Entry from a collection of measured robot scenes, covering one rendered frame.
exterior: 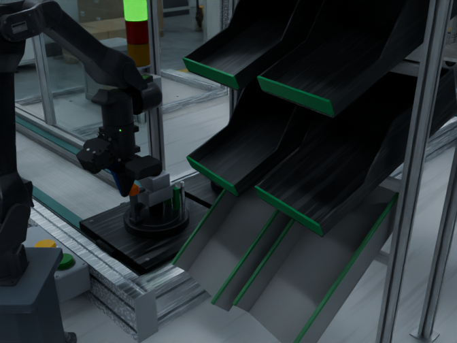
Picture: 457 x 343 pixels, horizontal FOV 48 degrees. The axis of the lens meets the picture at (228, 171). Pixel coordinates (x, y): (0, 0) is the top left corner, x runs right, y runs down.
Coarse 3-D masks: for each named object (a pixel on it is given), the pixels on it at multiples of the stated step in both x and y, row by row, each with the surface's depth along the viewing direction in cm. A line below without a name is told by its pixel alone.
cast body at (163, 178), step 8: (152, 176) 105; (160, 176) 105; (168, 176) 106; (144, 184) 106; (152, 184) 104; (160, 184) 106; (168, 184) 107; (144, 192) 105; (152, 192) 105; (160, 192) 106; (168, 192) 108; (144, 200) 106; (152, 200) 105; (160, 200) 107
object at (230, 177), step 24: (240, 96) 85; (264, 96) 88; (240, 120) 87; (264, 120) 86; (288, 120) 76; (216, 144) 85; (240, 144) 84; (264, 144) 82; (288, 144) 77; (216, 168) 81; (240, 168) 79; (264, 168) 76; (240, 192) 75
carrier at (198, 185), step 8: (192, 176) 131; (200, 176) 131; (176, 184) 127; (184, 184) 127; (192, 184) 127; (200, 184) 127; (208, 184) 127; (216, 184) 123; (184, 192) 124; (192, 192) 123; (200, 192) 123; (208, 192) 123; (216, 192) 123; (200, 200) 120; (208, 200) 120
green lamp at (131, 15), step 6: (126, 0) 110; (132, 0) 110; (138, 0) 110; (144, 0) 111; (126, 6) 111; (132, 6) 111; (138, 6) 111; (144, 6) 112; (126, 12) 112; (132, 12) 111; (138, 12) 111; (144, 12) 112; (126, 18) 112; (132, 18) 112; (138, 18) 112; (144, 18) 113
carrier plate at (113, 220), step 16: (112, 208) 116; (192, 208) 116; (208, 208) 116; (80, 224) 111; (96, 224) 110; (112, 224) 110; (192, 224) 110; (112, 240) 104; (128, 240) 104; (144, 240) 104; (160, 240) 104; (176, 240) 104; (128, 256) 99; (144, 256) 99; (160, 256) 99; (144, 272) 96
